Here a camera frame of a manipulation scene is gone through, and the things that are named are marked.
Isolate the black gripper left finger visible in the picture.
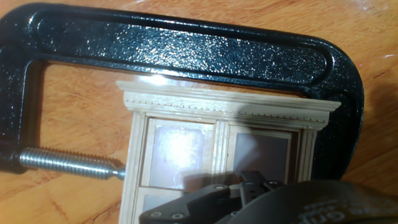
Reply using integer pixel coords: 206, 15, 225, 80
139, 170, 254, 224

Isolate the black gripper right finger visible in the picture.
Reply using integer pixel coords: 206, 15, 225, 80
252, 170, 283, 202

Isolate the miniature wooden sliding window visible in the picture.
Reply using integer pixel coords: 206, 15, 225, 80
115, 79, 342, 224

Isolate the black C-clamp with steel screw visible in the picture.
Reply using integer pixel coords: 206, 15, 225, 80
0, 2, 365, 182

